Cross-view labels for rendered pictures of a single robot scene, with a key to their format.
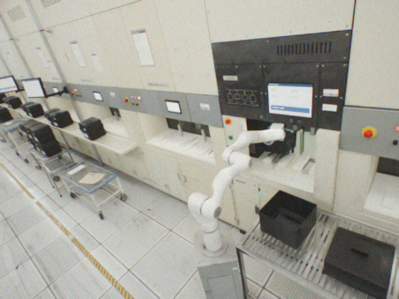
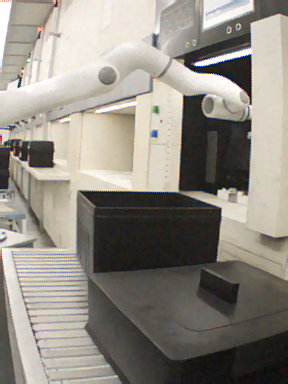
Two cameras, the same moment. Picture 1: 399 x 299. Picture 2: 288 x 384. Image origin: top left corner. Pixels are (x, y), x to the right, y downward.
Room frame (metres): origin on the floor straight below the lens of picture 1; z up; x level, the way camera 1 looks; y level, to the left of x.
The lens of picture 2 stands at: (0.31, -0.81, 1.05)
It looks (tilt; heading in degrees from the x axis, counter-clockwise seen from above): 7 degrees down; 21
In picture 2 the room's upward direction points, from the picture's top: 3 degrees clockwise
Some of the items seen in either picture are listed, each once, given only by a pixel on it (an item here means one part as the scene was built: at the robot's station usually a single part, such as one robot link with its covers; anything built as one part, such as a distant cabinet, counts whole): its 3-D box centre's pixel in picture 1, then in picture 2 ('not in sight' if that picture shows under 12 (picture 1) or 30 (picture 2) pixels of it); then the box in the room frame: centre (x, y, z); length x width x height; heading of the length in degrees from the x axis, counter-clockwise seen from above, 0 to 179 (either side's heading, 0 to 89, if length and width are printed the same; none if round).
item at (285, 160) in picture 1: (278, 157); (253, 196); (1.83, -0.67, 0.89); 0.22 x 0.21 x 0.04; 134
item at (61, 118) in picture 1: (61, 118); (29, 150); (4.39, 2.36, 0.93); 0.30 x 0.28 x 0.26; 46
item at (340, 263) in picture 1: (358, 257); (213, 316); (0.82, -0.73, 0.83); 0.29 x 0.29 x 0.13; 45
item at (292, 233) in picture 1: (287, 217); (141, 235); (1.18, -0.48, 0.85); 0.28 x 0.28 x 0.17; 38
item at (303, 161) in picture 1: (309, 164); not in sight; (1.64, -0.86, 0.89); 0.22 x 0.21 x 0.04; 134
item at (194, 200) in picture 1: (202, 210); not in sight; (1.18, 0.07, 1.07); 0.19 x 0.12 x 0.24; 41
